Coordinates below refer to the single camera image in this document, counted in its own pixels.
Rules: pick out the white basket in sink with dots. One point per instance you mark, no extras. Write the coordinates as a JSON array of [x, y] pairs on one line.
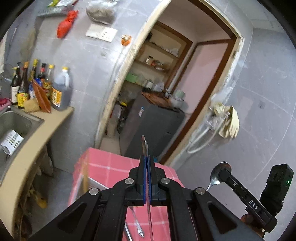
[[11, 142]]

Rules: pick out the pink checked tablecloth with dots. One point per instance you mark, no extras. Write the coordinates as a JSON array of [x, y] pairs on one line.
[[107, 168]]

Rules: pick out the steel kitchen sink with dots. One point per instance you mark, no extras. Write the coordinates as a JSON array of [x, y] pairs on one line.
[[25, 124]]

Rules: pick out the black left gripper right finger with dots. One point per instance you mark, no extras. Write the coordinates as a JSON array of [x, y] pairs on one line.
[[193, 214]]

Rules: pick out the white wall switch panel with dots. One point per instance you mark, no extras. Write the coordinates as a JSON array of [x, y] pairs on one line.
[[101, 32]]

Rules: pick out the dark grey mini fridge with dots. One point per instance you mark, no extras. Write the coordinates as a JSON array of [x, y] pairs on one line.
[[156, 123]]

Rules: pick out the yellow label sauce bottle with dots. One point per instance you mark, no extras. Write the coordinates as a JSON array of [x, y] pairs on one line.
[[23, 91]]

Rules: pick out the person's right hand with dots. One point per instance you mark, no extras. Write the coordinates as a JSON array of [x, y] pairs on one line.
[[250, 222]]

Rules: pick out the large steel spoon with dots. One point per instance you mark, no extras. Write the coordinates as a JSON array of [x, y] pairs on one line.
[[214, 176]]

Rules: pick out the grey hanging plastic bag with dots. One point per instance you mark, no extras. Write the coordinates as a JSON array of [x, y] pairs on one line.
[[102, 11]]

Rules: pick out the beige kitchen counter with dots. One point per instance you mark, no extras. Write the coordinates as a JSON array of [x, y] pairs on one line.
[[18, 172]]

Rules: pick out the steel butter knife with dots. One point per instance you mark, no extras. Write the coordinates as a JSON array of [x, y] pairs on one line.
[[145, 145]]

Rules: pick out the dark wine bottle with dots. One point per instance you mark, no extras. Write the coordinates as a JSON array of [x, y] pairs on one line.
[[15, 84]]

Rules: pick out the grey wall rack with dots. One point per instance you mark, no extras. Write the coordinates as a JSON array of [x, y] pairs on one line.
[[55, 11]]

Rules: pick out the steel Y peeler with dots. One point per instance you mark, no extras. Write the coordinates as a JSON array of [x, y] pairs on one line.
[[127, 233]]

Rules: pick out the red hanging bag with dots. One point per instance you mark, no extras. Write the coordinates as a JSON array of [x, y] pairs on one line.
[[65, 26]]

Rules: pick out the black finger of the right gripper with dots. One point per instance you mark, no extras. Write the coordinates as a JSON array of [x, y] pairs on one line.
[[253, 206]]

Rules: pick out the large soy sauce jug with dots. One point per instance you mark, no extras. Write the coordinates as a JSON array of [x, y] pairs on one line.
[[61, 91]]

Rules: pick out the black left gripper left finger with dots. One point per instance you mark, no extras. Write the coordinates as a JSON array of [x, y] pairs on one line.
[[99, 215]]

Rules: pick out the yellow rubber gloves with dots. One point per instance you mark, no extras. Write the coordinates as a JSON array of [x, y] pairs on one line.
[[230, 126]]

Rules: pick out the steel fork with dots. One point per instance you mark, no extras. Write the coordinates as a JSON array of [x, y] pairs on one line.
[[139, 228]]

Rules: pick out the wooden shelf unit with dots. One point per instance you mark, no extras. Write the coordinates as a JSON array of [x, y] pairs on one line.
[[159, 57]]

